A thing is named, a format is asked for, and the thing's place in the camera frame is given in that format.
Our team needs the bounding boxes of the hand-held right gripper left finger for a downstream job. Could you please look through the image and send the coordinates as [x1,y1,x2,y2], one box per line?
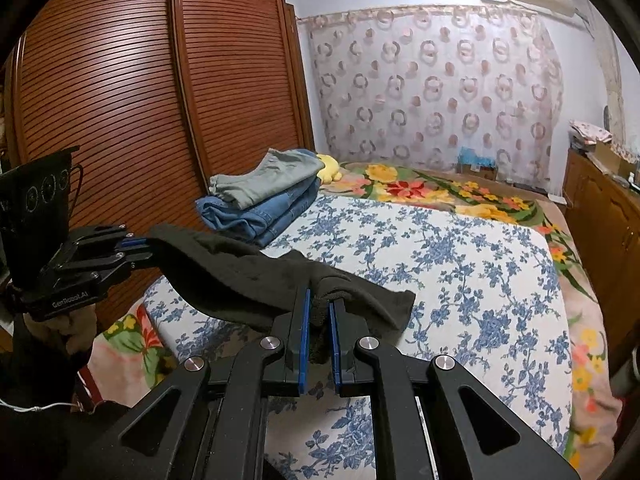
[87,287,313,480]

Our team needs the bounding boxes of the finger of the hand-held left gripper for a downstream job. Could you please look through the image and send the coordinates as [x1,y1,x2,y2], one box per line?
[60,224,152,257]
[52,249,157,290]

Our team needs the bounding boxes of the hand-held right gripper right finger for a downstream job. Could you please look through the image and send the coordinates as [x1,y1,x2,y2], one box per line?
[327,300,582,480]

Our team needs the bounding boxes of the black pants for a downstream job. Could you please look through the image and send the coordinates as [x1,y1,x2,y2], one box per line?
[147,224,417,365]

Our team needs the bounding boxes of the person's left forearm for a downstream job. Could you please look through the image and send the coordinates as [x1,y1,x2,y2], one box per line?
[0,310,136,480]

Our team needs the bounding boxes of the folded grey pants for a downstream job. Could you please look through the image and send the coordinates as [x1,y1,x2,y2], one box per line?
[209,148,323,210]

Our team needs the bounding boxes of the person's left hand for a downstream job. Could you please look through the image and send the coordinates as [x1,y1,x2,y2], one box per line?
[22,302,101,361]

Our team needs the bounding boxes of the brown slatted wardrobe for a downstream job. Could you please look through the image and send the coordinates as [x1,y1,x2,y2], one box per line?
[0,0,316,331]

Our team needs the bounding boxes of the blue floral bed sheet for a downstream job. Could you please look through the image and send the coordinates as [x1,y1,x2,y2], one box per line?
[142,194,573,480]

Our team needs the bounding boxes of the folded blue jeans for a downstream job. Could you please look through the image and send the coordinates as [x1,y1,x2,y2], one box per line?
[195,180,321,247]

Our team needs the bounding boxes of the yellow plush toy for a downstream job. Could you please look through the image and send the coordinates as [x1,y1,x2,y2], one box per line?
[315,152,346,183]

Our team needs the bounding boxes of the colourful flower blanket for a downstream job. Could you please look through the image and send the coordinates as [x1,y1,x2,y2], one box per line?
[92,160,626,480]

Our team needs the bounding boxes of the blue printed box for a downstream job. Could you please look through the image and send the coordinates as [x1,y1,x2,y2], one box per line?
[457,147,498,181]

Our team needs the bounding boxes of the circle patterned sheer curtain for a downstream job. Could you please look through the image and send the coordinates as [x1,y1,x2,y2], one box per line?
[297,4,566,191]

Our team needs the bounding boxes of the wooden side cabinet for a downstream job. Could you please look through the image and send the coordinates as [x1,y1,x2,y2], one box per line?
[562,147,640,361]

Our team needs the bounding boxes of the grey waste bin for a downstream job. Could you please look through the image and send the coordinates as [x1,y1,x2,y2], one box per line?
[607,345,640,401]

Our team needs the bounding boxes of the folded floral cloth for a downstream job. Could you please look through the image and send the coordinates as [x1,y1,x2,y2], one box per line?
[570,120,613,143]

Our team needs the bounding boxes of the cardboard box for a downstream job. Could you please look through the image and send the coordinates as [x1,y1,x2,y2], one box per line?
[592,137,640,176]

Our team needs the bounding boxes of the white tied curtain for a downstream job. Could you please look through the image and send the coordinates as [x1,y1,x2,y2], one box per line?
[590,10,628,146]

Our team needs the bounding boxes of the thin white cable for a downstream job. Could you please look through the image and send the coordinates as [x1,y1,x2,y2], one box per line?
[0,399,83,414]

